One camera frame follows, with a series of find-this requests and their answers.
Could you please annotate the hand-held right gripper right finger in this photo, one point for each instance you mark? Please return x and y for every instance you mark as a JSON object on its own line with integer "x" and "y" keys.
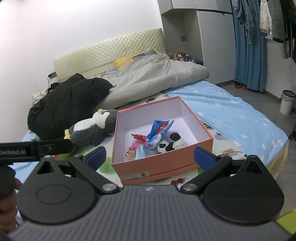
{"x": 204, "y": 158}

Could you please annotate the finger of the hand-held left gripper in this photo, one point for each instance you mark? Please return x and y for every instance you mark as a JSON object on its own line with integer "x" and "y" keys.
{"x": 55, "y": 148}

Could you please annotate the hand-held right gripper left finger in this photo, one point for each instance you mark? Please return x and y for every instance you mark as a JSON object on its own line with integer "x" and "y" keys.
{"x": 96, "y": 158}

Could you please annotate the panda plush toy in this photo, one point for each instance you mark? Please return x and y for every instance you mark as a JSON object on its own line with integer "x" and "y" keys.
{"x": 173, "y": 146}

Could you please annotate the pink tassel charm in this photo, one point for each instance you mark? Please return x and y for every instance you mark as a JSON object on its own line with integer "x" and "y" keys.
{"x": 130, "y": 151}

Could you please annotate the blue white plastic bag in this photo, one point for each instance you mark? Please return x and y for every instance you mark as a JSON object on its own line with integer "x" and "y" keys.
{"x": 159, "y": 128}

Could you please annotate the pink cardboard box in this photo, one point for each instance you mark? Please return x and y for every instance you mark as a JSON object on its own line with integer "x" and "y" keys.
{"x": 150, "y": 166}

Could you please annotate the person's left hand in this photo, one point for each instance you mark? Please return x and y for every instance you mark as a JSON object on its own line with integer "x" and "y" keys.
{"x": 9, "y": 208}

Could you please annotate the fruit printed mat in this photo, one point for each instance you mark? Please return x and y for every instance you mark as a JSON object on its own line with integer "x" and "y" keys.
{"x": 219, "y": 143}

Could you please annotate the grey white penguin plush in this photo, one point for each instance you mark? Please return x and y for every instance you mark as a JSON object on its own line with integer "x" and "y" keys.
{"x": 92, "y": 132}

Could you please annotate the black jacket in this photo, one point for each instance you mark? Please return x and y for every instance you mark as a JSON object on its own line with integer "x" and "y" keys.
{"x": 69, "y": 104}

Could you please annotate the light blue bed sheet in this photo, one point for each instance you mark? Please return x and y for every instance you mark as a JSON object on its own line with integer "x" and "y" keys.
{"x": 231, "y": 111}

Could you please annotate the red slipper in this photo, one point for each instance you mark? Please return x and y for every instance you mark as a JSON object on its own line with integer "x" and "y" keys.
{"x": 245, "y": 87}
{"x": 237, "y": 85}

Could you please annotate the grey duvet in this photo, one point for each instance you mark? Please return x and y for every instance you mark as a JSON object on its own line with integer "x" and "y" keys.
{"x": 150, "y": 78}

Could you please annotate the white trash bin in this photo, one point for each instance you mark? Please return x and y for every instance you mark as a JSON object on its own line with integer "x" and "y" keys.
{"x": 286, "y": 104}

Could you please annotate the yellow pillow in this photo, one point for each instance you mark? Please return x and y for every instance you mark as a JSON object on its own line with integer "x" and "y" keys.
{"x": 123, "y": 62}

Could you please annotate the cream quilted headboard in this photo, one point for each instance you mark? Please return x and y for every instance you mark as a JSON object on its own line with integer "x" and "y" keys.
{"x": 104, "y": 53}

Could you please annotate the row of small bottles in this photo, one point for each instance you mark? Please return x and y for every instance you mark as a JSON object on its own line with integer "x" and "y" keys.
{"x": 180, "y": 55}

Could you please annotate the lime green object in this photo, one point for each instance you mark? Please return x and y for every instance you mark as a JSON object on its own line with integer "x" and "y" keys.
{"x": 288, "y": 227}

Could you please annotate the blue curtain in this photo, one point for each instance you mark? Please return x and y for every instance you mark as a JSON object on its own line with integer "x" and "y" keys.
{"x": 249, "y": 58}

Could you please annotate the white wardrobe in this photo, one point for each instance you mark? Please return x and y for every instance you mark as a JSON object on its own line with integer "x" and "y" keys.
{"x": 212, "y": 46}

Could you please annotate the patterned pillow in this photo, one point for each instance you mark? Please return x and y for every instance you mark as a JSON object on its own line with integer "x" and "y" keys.
{"x": 145, "y": 53}

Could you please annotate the hanging denim garment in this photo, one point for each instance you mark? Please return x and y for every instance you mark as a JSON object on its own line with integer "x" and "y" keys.
{"x": 245, "y": 11}

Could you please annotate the hanging white jacket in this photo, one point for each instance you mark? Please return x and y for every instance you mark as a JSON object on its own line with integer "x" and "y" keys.
{"x": 265, "y": 18}

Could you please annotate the hanging dark coat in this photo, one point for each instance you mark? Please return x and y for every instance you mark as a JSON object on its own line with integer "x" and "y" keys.
{"x": 282, "y": 23}

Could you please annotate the wall socket with charger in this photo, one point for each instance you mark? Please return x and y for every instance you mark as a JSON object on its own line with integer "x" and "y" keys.
{"x": 52, "y": 75}

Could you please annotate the dark wall switch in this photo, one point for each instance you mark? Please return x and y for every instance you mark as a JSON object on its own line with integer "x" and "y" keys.
{"x": 183, "y": 38}

